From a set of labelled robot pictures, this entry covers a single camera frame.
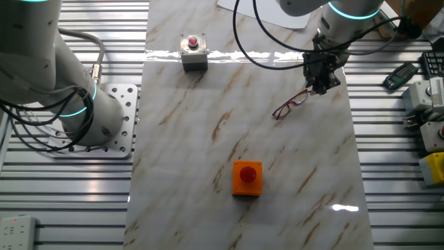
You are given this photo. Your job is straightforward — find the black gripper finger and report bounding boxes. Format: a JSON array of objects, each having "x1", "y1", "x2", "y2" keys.
[
  {"x1": 321, "y1": 74, "x2": 341, "y2": 97},
  {"x1": 305, "y1": 78, "x2": 322, "y2": 95}
]

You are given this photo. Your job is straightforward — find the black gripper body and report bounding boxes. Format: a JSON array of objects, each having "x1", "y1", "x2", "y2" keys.
[{"x1": 302, "y1": 29, "x2": 351, "y2": 86}]

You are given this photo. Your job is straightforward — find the dark red framed glasses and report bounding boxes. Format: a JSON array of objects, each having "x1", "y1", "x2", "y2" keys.
[{"x1": 271, "y1": 88, "x2": 311, "y2": 121}]

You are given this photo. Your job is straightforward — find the white paper sheet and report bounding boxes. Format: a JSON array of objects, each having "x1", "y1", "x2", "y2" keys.
[{"x1": 216, "y1": 0, "x2": 311, "y2": 30}]

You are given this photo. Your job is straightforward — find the black keyboard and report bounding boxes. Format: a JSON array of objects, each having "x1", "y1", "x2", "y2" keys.
[{"x1": 420, "y1": 51, "x2": 444, "y2": 79}]

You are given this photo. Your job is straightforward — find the brown wooden box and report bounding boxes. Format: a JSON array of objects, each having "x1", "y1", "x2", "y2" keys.
[{"x1": 381, "y1": 0, "x2": 444, "y2": 39}]

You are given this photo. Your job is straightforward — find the grey box with red button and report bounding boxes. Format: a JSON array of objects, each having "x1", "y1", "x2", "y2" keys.
[{"x1": 419, "y1": 121, "x2": 444, "y2": 153}]

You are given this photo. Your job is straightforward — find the marble patterned board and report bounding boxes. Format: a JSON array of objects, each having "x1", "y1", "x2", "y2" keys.
[{"x1": 123, "y1": 0, "x2": 375, "y2": 250}]

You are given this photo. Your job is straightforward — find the orange box red mushroom button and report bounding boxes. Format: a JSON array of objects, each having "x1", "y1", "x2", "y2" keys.
[{"x1": 231, "y1": 160, "x2": 264, "y2": 197}]

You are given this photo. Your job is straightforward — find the grey box small red button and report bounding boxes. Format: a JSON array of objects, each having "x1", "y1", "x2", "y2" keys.
[{"x1": 179, "y1": 33, "x2": 209, "y2": 73}]

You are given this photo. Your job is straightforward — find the yellow box green button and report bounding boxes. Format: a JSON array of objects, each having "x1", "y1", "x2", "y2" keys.
[{"x1": 418, "y1": 151, "x2": 444, "y2": 188}]

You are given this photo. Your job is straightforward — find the white power strip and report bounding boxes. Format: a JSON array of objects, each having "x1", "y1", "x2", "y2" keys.
[{"x1": 0, "y1": 214, "x2": 37, "y2": 250}]

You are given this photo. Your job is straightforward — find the light grey switch box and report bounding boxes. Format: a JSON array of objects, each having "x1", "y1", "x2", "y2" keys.
[{"x1": 401, "y1": 80, "x2": 434, "y2": 115}]

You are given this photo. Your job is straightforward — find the black camera cable with plug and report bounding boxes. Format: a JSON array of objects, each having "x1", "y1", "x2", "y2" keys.
[{"x1": 252, "y1": 0, "x2": 423, "y2": 55}]

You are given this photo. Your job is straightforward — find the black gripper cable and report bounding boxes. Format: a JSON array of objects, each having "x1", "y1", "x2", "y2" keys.
[{"x1": 231, "y1": 0, "x2": 309, "y2": 71}]

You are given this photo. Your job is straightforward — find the silver ribbed camera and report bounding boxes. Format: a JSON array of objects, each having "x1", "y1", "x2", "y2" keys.
[{"x1": 429, "y1": 76, "x2": 444, "y2": 113}]

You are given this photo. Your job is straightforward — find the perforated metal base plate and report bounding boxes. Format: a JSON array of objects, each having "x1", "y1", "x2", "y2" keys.
[{"x1": 46, "y1": 83, "x2": 139, "y2": 160}]

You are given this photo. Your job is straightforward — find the thick grey base cable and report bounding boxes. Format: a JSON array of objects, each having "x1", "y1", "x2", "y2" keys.
[{"x1": 57, "y1": 27, "x2": 106, "y2": 86}]

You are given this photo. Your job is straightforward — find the black cable loop at base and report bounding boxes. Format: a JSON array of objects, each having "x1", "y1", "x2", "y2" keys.
[{"x1": 0, "y1": 86, "x2": 95, "y2": 153}]

